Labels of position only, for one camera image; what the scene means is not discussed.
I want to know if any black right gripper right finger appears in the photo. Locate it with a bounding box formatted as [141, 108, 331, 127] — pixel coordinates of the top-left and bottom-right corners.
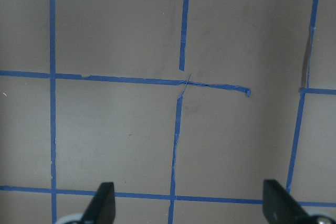
[262, 179, 335, 224]

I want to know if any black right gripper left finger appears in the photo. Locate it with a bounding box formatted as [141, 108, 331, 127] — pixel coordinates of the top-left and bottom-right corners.
[79, 182, 116, 224]

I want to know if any brown paper table cover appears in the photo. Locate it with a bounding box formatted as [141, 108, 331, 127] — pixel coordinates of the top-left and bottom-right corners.
[1, 0, 335, 223]

